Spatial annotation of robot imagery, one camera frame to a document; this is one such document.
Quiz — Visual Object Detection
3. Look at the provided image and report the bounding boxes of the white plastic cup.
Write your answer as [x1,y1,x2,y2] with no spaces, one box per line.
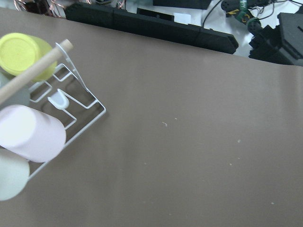
[0,148,30,201]

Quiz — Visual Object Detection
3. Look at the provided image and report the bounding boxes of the black gripper mount part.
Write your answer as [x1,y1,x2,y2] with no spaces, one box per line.
[248,12,303,66]

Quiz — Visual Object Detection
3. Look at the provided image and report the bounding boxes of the long black foam bar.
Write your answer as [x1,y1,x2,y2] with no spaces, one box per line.
[64,2,239,54]

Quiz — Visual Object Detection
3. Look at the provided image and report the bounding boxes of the yellow plastic cup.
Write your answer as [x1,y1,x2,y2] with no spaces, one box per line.
[0,33,53,76]

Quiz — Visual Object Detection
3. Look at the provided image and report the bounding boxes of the wooden rack handle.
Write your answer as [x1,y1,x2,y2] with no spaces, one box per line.
[0,39,73,104]

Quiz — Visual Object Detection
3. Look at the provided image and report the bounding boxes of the pink plastic cup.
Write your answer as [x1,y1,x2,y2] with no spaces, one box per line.
[0,105,66,163]

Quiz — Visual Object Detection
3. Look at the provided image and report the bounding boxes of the white wire cup rack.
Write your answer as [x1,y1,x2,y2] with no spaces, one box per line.
[27,42,107,180]

